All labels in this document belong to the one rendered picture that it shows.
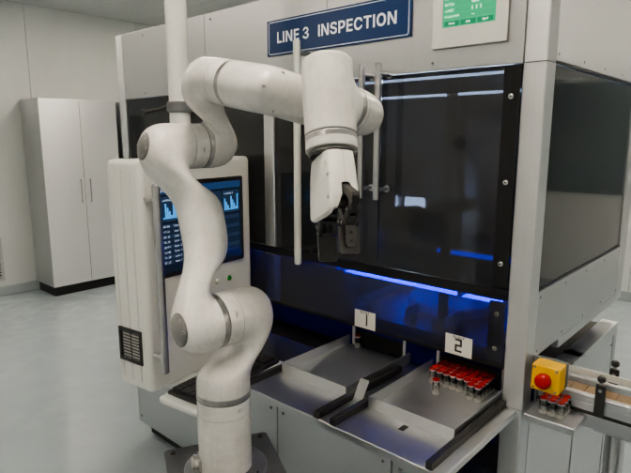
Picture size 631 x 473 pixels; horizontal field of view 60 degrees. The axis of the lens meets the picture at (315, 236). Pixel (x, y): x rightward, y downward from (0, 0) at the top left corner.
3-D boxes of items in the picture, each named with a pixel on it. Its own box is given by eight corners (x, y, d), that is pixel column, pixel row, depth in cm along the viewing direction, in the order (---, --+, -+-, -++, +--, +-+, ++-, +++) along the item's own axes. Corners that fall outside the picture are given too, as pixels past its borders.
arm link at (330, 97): (331, 149, 93) (293, 138, 86) (328, 76, 95) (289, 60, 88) (371, 135, 87) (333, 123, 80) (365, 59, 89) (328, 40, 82)
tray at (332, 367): (348, 343, 197) (348, 333, 196) (409, 362, 180) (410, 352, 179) (282, 373, 172) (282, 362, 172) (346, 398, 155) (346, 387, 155)
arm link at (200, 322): (260, 339, 118) (195, 360, 107) (230, 341, 126) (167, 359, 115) (216, 115, 120) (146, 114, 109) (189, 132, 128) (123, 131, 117)
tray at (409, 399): (431, 369, 175) (431, 358, 174) (510, 394, 158) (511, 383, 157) (368, 407, 150) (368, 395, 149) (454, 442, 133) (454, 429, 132)
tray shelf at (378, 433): (338, 344, 201) (338, 340, 200) (527, 406, 155) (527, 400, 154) (238, 388, 166) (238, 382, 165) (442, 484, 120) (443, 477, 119)
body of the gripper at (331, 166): (300, 158, 90) (303, 224, 88) (319, 137, 80) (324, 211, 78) (342, 160, 92) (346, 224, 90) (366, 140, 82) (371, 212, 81)
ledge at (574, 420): (542, 401, 158) (542, 395, 157) (590, 416, 149) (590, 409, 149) (523, 419, 147) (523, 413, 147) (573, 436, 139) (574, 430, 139)
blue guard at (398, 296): (136, 260, 278) (133, 225, 275) (503, 364, 150) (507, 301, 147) (135, 260, 278) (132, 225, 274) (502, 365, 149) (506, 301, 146)
